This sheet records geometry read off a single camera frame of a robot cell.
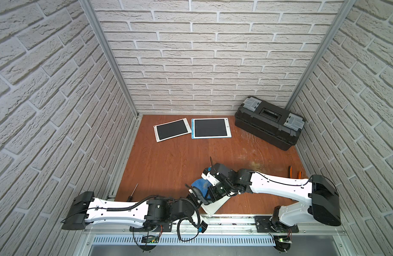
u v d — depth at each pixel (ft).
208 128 3.73
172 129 3.66
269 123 3.08
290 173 2.91
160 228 2.38
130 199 2.61
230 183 1.92
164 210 1.81
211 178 2.03
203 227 1.99
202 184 2.43
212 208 2.36
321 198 1.36
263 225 2.42
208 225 2.04
